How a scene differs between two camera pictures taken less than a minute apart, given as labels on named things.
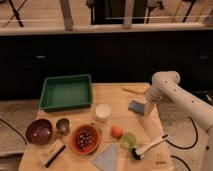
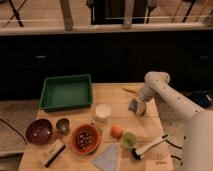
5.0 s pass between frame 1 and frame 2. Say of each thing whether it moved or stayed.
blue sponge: moved
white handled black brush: stayed
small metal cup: stayed
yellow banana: stayed
